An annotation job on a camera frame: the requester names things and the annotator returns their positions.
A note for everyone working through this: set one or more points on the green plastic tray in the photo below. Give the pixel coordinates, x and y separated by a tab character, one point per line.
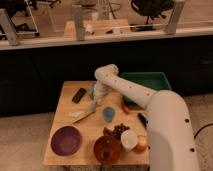
154	80

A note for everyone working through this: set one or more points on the wooden handled knife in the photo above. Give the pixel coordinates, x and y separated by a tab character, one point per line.
78	115

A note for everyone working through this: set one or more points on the wooden table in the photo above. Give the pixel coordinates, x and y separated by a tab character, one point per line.
91	127

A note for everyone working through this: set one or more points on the wooden background bench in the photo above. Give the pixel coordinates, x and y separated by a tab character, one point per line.
98	27

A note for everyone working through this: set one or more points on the red marker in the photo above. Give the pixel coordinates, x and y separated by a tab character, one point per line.
125	108

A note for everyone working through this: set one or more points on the purple bowl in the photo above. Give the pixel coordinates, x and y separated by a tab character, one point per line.
66	141

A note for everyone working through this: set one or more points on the blue cup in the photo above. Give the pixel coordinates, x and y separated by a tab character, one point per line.
108	114

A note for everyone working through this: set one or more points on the black office chair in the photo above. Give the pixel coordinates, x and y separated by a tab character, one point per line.
151	8

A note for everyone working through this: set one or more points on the red-brown bowl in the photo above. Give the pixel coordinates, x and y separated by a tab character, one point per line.
107	150

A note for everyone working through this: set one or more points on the bunch of dark grapes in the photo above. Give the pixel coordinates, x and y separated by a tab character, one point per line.
116	132

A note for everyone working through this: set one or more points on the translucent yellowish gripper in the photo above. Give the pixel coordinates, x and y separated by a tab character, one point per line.
93	106

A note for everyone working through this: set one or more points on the black rectangular block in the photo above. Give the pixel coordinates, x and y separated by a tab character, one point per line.
78	95

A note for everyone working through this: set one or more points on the apple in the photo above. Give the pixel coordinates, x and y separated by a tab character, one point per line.
142	144

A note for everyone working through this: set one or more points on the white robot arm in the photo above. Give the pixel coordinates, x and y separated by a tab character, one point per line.
169	129

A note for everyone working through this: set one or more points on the white mug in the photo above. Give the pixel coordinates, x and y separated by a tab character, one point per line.
129	140

